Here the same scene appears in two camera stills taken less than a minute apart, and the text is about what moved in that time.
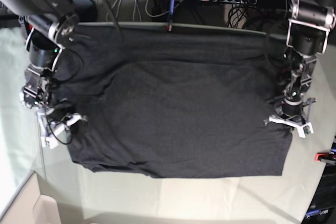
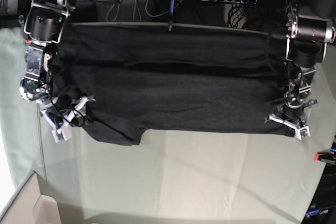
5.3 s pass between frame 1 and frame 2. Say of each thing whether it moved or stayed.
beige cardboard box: stayed
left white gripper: moved
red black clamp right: stayed
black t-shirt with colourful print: moved
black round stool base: stayed
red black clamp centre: stayed
